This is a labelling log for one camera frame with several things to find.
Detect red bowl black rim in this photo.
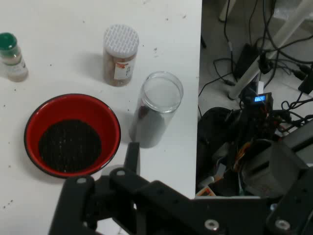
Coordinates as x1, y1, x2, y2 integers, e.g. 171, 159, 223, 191
23, 94, 122, 179

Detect black cable with ferrite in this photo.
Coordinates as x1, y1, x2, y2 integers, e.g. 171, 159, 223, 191
224, 0, 240, 81

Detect small orange white part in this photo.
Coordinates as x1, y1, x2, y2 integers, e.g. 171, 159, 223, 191
197, 186, 216, 196

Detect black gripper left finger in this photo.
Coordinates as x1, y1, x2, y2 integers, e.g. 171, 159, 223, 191
48, 142, 221, 235

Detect black module blue display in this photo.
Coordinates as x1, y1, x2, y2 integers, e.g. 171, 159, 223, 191
241, 92, 274, 106

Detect grey plastic housing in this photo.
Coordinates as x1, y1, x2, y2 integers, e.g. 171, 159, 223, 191
241, 139, 309, 196

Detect black seeds pile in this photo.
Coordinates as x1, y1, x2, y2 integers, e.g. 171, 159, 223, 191
38, 119, 103, 173

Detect short white desk leg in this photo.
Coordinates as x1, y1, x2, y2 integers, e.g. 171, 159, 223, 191
219, 0, 236, 22

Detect tall clear jar black seeds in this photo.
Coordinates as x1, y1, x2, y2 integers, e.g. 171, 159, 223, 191
129, 70, 184, 149

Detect slanted white desk leg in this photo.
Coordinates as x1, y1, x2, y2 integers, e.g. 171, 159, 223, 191
227, 0, 313, 100

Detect small spice bottle green cap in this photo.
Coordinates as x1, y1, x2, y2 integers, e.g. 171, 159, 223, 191
0, 32, 29, 83

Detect black power adapter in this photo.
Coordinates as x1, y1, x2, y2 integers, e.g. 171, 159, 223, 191
298, 70, 313, 95

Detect brown spice jar white lid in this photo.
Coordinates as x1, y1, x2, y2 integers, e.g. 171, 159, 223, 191
102, 23, 140, 87

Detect black power brick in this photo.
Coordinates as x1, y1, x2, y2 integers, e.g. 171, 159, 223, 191
233, 43, 260, 79

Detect black cable with connector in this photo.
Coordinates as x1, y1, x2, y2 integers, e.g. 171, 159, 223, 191
197, 58, 237, 118

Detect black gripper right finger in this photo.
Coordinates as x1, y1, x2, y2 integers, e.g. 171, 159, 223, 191
266, 166, 313, 235

